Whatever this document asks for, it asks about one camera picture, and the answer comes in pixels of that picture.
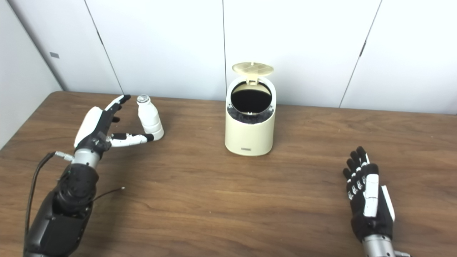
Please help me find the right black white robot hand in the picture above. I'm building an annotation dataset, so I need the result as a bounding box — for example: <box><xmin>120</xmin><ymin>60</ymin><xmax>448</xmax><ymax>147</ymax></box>
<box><xmin>343</xmin><ymin>146</ymin><xmax>396</xmax><ymax>243</ymax></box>

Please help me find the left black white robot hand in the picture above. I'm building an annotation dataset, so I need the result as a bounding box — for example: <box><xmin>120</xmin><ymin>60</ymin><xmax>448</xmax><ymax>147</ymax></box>
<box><xmin>74</xmin><ymin>95</ymin><xmax>155</xmax><ymax>155</ymax></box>

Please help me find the small white plastic bottle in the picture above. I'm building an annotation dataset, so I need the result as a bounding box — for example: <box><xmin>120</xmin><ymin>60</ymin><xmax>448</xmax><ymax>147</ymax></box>
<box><xmin>137</xmin><ymin>95</ymin><xmax>165</xmax><ymax>140</ymax></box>

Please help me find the cream round bin lid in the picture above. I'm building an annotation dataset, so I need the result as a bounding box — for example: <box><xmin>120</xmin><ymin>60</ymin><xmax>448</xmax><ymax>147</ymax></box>
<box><xmin>232</xmin><ymin>62</ymin><xmax>275</xmax><ymax>85</ymax></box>

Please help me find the cream-colored bin body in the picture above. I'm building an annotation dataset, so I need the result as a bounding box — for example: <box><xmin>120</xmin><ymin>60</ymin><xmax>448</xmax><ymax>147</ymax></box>
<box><xmin>225</xmin><ymin>76</ymin><xmax>276</xmax><ymax>157</ymax></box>

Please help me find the thin black loose wire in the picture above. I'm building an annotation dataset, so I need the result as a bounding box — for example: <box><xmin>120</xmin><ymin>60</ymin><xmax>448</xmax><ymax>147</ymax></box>
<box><xmin>91</xmin><ymin>187</ymin><xmax>125</xmax><ymax>202</ymax></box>

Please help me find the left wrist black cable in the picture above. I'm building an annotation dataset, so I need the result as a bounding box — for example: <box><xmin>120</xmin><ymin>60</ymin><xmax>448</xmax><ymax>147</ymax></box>
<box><xmin>24</xmin><ymin>152</ymin><xmax>74</xmax><ymax>243</ymax></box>

